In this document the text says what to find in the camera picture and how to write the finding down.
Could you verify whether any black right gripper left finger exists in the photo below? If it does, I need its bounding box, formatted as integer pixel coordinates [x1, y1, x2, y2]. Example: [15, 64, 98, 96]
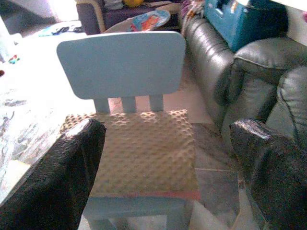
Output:
[0, 118, 106, 230]

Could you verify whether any dark purple armchair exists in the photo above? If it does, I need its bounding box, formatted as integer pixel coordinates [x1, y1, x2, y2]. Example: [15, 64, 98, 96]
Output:
[76, 0, 183, 35]

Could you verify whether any blue box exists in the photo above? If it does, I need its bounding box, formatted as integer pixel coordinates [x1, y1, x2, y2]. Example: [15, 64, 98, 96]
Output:
[203, 0, 288, 52]

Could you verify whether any white table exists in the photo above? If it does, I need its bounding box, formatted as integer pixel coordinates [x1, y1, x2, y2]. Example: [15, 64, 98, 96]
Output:
[0, 19, 96, 204]

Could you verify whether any large white box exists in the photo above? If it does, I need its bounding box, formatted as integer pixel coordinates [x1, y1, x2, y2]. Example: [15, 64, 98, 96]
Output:
[275, 0, 307, 46]

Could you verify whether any yellow toy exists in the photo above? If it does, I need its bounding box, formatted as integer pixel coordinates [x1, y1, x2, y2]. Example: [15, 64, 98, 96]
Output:
[122, 0, 142, 8]

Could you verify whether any grey green leather sofa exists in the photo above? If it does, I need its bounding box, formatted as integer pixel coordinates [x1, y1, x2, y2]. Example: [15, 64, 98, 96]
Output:
[181, 14, 307, 168]

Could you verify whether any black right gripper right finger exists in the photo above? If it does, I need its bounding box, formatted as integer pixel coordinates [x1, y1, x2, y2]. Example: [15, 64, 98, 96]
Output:
[229, 118, 307, 230]

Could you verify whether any light blue child chair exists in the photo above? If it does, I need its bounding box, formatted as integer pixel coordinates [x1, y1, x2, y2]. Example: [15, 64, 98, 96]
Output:
[56, 30, 192, 230]

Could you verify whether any beige dotted pillow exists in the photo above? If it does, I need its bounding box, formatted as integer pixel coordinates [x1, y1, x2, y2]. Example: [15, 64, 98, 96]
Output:
[59, 109, 201, 201]

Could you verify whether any colourful round plate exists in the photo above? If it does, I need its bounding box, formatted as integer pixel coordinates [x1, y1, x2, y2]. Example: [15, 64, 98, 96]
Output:
[129, 9, 171, 32]

